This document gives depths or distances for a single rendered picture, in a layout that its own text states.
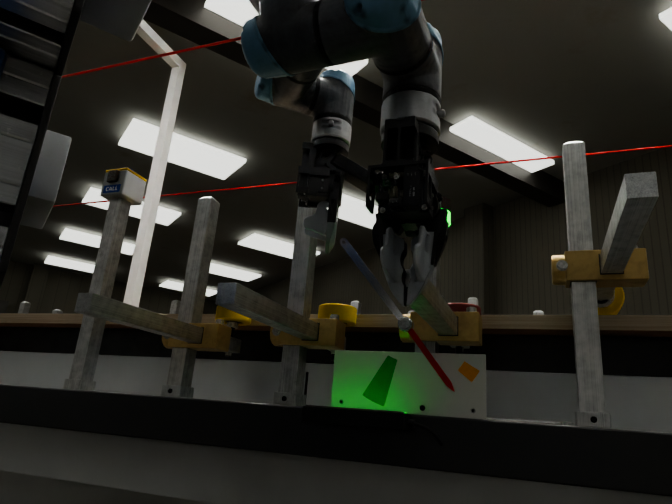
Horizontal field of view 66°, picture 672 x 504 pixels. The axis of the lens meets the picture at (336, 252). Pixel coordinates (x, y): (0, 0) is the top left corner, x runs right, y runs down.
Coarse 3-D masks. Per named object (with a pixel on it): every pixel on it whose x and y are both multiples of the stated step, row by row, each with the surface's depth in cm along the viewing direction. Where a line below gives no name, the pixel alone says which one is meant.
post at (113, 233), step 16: (112, 208) 125; (128, 208) 127; (112, 224) 123; (112, 240) 122; (112, 256) 122; (96, 272) 120; (112, 272) 122; (96, 288) 119; (112, 288) 121; (96, 320) 117; (80, 336) 116; (96, 336) 116; (80, 352) 114; (96, 352) 116; (80, 368) 113; (64, 384) 112; (80, 384) 111
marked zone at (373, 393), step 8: (392, 360) 88; (384, 368) 88; (392, 368) 88; (376, 376) 89; (384, 376) 88; (392, 376) 88; (376, 384) 88; (384, 384) 88; (368, 392) 88; (376, 392) 88; (384, 392) 87; (376, 400) 87; (384, 400) 87
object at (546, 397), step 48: (0, 336) 156; (48, 336) 149; (144, 336) 137; (240, 336) 126; (384, 336) 114; (528, 336) 103; (624, 336) 97; (48, 384) 143; (96, 384) 137; (144, 384) 132; (192, 384) 127; (240, 384) 122; (528, 384) 100; (576, 384) 98; (624, 384) 95; (0, 480) 139; (48, 480) 133
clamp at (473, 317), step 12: (456, 312) 87; (468, 312) 86; (420, 324) 89; (468, 324) 86; (480, 324) 87; (408, 336) 90; (420, 336) 88; (432, 336) 87; (444, 336) 87; (456, 336) 86; (468, 336) 85; (480, 336) 86
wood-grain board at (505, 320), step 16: (0, 320) 149; (16, 320) 147; (32, 320) 145; (48, 320) 143; (64, 320) 141; (80, 320) 139; (208, 320) 124; (368, 320) 110; (384, 320) 109; (496, 320) 101; (512, 320) 100; (528, 320) 99; (544, 320) 98; (560, 320) 97; (608, 320) 94; (624, 320) 93; (640, 320) 92; (656, 320) 91; (640, 336) 96; (656, 336) 95
